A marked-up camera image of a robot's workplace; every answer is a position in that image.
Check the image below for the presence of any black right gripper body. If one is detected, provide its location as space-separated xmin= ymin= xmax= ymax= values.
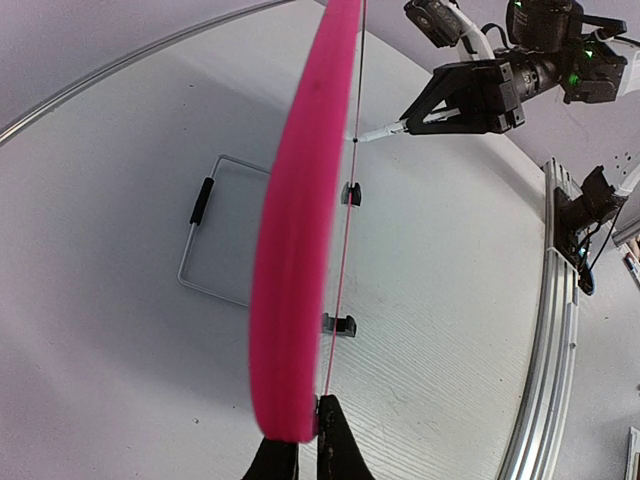
xmin=432 ymin=1 xmax=628 ymax=134

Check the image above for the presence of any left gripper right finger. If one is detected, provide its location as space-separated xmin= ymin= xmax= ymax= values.
xmin=316 ymin=395 xmax=374 ymax=480

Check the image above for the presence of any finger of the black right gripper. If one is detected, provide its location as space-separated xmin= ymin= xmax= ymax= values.
xmin=400 ymin=74 xmax=460 ymax=120

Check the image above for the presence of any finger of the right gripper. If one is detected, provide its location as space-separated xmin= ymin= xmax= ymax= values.
xmin=407 ymin=90 xmax=488 ymax=136

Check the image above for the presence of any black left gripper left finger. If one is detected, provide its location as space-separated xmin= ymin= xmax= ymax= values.
xmin=242 ymin=437 xmax=299 ymax=480

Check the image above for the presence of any green whiteboard marker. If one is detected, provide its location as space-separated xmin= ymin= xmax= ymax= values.
xmin=352 ymin=108 xmax=460 ymax=143

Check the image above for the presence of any pink-framed whiteboard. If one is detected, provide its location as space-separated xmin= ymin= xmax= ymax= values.
xmin=248 ymin=1 xmax=361 ymax=443

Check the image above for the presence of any left whiteboard stand foot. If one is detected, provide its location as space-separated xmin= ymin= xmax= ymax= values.
xmin=322 ymin=313 xmax=357 ymax=338

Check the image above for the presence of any whiteboard stand foot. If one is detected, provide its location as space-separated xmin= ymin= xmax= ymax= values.
xmin=322 ymin=313 xmax=357 ymax=338
xmin=341 ymin=182 xmax=362 ymax=207

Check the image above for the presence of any right whiteboard stand foot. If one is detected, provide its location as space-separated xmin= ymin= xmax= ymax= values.
xmin=341 ymin=182 xmax=362 ymax=207

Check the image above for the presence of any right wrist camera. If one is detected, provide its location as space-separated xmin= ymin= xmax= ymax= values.
xmin=404 ymin=0 xmax=495 ymax=61

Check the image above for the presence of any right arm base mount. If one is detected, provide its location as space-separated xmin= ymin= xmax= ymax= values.
xmin=551 ymin=165 xmax=627 ymax=296

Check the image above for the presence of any aluminium front rail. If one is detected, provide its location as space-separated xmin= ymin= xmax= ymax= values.
xmin=497 ymin=159 xmax=580 ymax=479

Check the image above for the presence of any wire whiteboard back stand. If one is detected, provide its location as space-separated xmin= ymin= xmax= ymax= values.
xmin=177 ymin=154 xmax=270 ymax=308

